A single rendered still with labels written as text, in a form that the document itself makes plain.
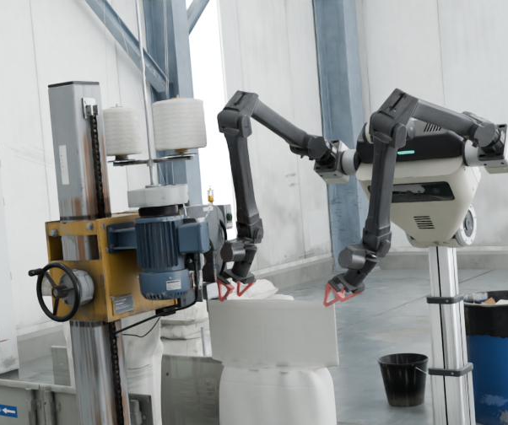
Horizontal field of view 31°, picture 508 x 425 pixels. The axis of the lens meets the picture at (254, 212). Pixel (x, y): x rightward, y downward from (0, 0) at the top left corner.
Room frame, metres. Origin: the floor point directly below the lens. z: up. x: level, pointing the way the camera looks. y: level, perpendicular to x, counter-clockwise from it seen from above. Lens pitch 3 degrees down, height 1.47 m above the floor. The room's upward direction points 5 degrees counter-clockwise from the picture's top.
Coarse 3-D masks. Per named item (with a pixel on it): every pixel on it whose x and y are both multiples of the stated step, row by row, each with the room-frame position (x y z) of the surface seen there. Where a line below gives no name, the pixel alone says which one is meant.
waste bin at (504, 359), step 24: (480, 312) 4.72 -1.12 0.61; (504, 312) 4.67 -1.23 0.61; (480, 336) 4.74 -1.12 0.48; (504, 336) 4.68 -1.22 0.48; (480, 360) 4.76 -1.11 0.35; (504, 360) 4.69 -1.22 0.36; (480, 384) 4.77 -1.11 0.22; (504, 384) 4.70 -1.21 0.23; (480, 408) 4.79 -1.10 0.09; (504, 408) 4.71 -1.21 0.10
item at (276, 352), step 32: (224, 320) 3.06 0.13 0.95; (256, 320) 2.95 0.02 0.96; (288, 320) 2.89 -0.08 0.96; (320, 320) 2.85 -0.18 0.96; (224, 352) 3.07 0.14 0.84; (256, 352) 2.96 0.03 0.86; (288, 352) 2.90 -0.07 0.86; (320, 352) 2.86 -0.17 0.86; (224, 384) 2.99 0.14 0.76; (256, 384) 2.91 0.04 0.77; (288, 384) 2.84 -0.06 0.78; (320, 384) 2.84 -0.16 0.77; (224, 416) 3.00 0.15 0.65; (256, 416) 2.91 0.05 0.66; (288, 416) 2.84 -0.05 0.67; (320, 416) 2.82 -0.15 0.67
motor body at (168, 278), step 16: (144, 224) 2.73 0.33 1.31; (160, 224) 2.73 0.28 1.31; (176, 224) 2.76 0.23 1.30; (144, 240) 2.74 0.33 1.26; (160, 240) 2.73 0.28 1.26; (176, 240) 2.75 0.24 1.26; (144, 256) 2.74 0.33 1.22; (160, 256) 2.73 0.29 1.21; (176, 256) 2.74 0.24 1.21; (144, 272) 2.76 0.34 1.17; (160, 272) 2.73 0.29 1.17; (176, 272) 2.73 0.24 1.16; (144, 288) 2.74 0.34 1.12; (160, 288) 2.72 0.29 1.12; (176, 288) 2.73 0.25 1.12
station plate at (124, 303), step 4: (128, 296) 2.84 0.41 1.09; (116, 300) 2.80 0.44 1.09; (120, 300) 2.81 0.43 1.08; (124, 300) 2.82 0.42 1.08; (128, 300) 2.84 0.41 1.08; (132, 300) 2.85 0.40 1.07; (116, 304) 2.79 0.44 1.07; (120, 304) 2.81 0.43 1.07; (124, 304) 2.82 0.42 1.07; (128, 304) 2.84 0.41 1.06; (132, 304) 2.85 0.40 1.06; (116, 308) 2.79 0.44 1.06; (120, 308) 2.81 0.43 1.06; (124, 308) 2.82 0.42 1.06; (128, 308) 2.84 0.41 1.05; (132, 308) 2.85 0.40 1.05; (116, 312) 2.79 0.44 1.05; (120, 312) 2.80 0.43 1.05
